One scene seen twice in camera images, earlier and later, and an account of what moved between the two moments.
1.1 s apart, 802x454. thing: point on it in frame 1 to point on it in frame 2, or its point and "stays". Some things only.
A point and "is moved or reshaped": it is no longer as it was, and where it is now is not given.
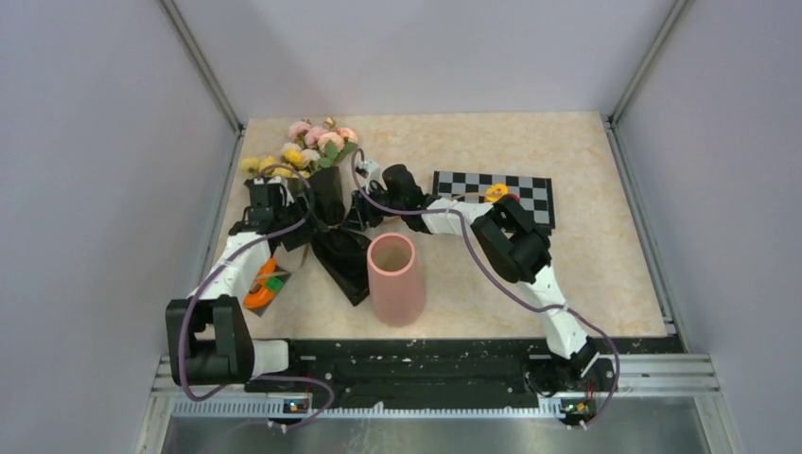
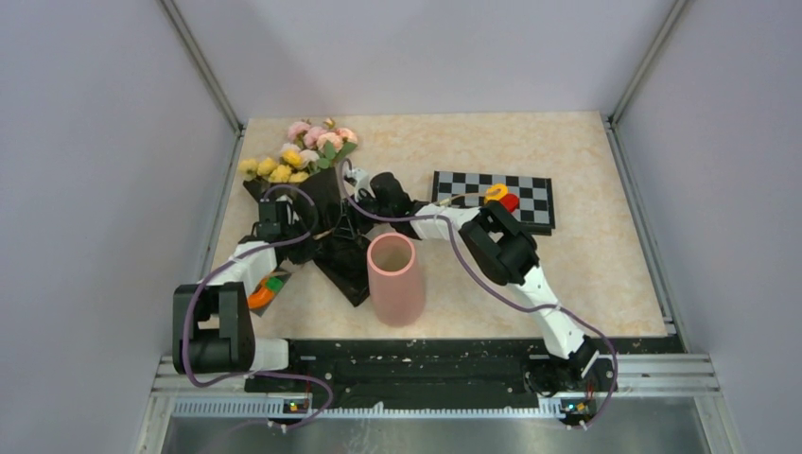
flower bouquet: x=344 y=253 stays
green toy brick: x=273 y=284 stays
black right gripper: x=360 y=215 stays
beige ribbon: x=279 y=273 is moved or reshaped
